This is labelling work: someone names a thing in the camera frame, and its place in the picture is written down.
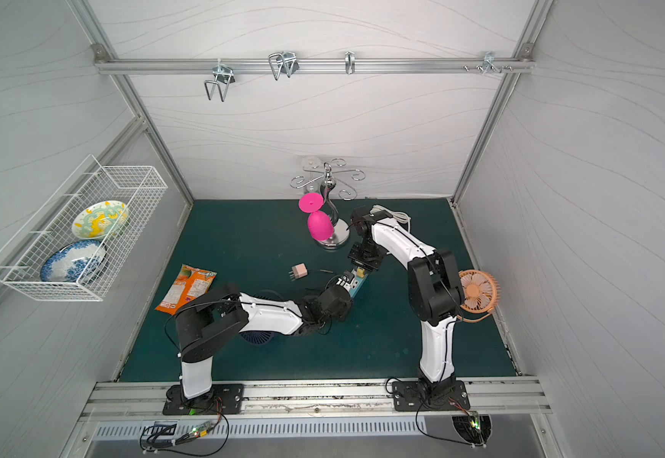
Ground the light blue power strip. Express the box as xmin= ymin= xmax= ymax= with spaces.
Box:
xmin=349 ymin=267 xmax=370 ymax=298

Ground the pink USB charger plug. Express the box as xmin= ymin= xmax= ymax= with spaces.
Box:
xmin=290 ymin=263 xmax=309 ymax=281

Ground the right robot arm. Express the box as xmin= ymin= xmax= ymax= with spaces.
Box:
xmin=349 ymin=207 xmax=464 ymax=390

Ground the navy blue desk fan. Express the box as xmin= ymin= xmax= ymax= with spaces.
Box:
xmin=240 ymin=289 xmax=282 ymax=347

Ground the orange desk fan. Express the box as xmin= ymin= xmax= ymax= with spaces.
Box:
xmin=460 ymin=269 xmax=500 ymax=324

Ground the pink goblet glass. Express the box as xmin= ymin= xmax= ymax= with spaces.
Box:
xmin=298 ymin=193 xmax=334 ymax=242

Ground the chrome glass holder stand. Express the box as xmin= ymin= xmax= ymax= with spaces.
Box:
xmin=290 ymin=156 xmax=366 ymax=251

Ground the orange snack packet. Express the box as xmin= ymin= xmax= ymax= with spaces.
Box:
xmin=155 ymin=264 xmax=217 ymax=316

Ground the small metal hook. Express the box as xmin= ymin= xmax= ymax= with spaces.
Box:
xmin=344 ymin=52 xmax=355 ymax=76

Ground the metal double hook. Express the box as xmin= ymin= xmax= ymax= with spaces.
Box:
xmin=204 ymin=63 xmax=235 ymax=102
xmin=268 ymin=52 xmax=299 ymax=81

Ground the metal hook right end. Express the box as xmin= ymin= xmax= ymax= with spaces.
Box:
xmin=462 ymin=53 xmax=513 ymax=74

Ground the yellow patterned bowl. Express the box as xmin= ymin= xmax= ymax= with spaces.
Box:
xmin=71 ymin=200 xmax=129 ymax=240

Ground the blue patterned bowl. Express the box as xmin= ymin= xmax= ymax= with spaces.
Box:
xmin=40 ymin=240 xmax=107 ymax=282

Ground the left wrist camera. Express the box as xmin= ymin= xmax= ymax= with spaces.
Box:
xmin=336 ymin=272 xmax=358 ymax=292

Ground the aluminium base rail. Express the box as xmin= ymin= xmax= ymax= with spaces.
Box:
xmin=80 ymin=377 xmax=552 ymax=422

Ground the white wire wall basket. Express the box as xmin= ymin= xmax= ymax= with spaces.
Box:
xmin=0 ymin=156 xmax=168 ymax=303

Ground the aluminium top rail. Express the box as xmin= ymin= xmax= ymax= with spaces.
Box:
xmin=95 ymin=55 xmax=536 ymax=76

